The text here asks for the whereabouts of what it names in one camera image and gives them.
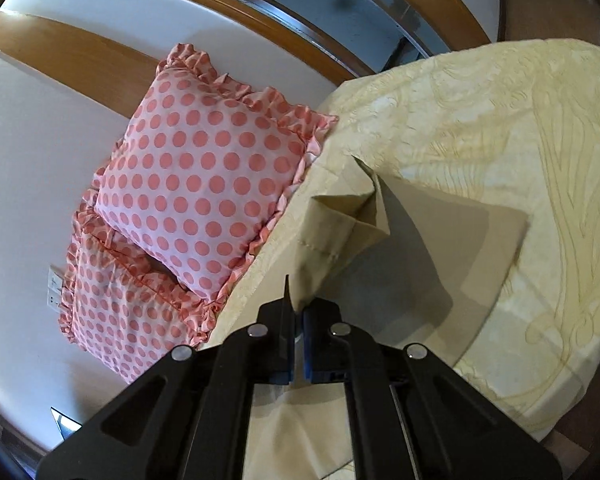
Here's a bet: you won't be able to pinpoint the pink polka dot pillow front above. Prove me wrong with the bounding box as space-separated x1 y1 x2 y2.
95 44 338 302

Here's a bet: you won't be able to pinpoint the pink polka dot pillow rear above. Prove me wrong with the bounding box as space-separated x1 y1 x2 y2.
59 188 221 384

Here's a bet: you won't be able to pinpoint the beige khaki pants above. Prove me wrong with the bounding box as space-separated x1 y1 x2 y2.
238 160 528 479

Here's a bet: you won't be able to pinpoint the wooden headboard frame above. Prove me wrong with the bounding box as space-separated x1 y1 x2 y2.
0 0 354 117

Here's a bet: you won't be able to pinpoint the cream patterned bedspread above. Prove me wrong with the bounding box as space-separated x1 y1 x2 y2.
210 39 600 438

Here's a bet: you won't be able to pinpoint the white wall outlet plate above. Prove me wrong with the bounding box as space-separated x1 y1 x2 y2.
46 266 64 312

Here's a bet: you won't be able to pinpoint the pink polka dot pillow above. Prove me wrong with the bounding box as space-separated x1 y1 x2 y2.
59 188 221 384
95 44 338 302

